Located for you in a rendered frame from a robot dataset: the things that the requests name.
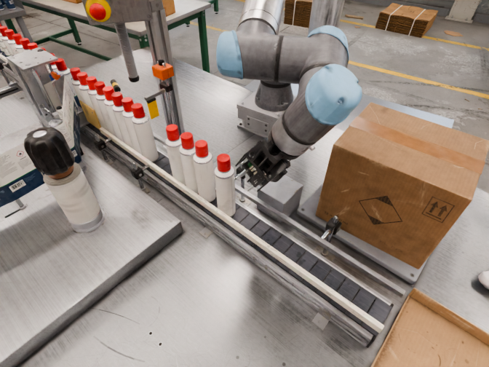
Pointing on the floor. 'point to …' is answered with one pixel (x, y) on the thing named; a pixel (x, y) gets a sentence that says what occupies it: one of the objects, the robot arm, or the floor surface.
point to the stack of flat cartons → (297, 12)
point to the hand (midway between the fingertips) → (252, 178)
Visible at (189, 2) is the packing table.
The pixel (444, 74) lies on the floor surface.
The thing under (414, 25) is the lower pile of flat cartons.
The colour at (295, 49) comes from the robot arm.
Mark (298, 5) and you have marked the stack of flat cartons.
